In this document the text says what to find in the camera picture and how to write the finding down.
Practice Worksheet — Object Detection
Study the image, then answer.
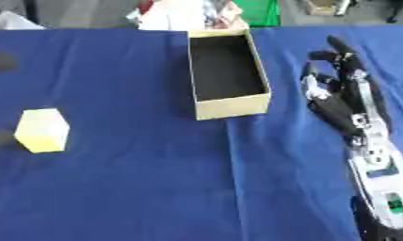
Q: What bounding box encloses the yellow hexagonal block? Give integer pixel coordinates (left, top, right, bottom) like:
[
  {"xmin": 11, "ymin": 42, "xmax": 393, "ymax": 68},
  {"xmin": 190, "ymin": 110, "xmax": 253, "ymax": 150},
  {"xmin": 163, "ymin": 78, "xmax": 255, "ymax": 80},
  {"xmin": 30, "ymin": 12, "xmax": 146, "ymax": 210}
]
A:
[{"xmin": 13, "ymin": 107, "xmax": 72, "ymax": 154}]

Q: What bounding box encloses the tan cardboard box black inside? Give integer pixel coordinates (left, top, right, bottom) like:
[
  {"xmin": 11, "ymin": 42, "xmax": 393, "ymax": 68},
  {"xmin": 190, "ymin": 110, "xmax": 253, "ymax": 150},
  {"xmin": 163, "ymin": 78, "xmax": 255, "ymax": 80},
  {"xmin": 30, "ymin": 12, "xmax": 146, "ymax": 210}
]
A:
[{"xmin": 186, "ymin": 28, "xmax": 273, "ymax": 121}]

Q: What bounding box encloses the small cardboard box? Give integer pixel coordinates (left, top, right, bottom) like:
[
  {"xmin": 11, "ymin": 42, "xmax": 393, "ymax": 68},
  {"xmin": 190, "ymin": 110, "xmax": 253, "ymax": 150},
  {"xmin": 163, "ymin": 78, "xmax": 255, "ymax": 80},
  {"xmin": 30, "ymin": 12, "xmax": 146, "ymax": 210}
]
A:
[{"xmin": 303, "ymin": 0, "xmax": 344, "ymax": 17}]

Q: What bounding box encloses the green bin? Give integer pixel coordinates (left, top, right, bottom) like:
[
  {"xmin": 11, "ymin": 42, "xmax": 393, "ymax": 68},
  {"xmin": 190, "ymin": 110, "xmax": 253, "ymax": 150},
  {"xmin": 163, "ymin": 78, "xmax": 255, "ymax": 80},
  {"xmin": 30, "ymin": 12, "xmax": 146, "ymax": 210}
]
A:
[{"xmin": 233, "ymin": 0, "xmax": 282, "ymax": 28}]

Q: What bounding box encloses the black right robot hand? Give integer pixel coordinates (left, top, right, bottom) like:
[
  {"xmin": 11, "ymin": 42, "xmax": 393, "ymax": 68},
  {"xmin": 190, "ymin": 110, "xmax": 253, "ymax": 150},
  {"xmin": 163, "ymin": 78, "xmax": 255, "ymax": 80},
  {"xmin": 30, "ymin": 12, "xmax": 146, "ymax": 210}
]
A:
[{"xmin": 298, "ymin": 34, "xmax": 395, "ymax": 146}]

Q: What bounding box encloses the person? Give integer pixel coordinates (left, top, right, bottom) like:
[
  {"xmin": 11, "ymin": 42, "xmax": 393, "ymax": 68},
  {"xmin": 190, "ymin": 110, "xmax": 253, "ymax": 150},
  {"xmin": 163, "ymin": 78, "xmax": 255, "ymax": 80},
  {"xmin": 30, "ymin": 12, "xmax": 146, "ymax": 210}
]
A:
[{"xmin": 125, "ymin": 0, "xmax": 251, "ymax": 32}]

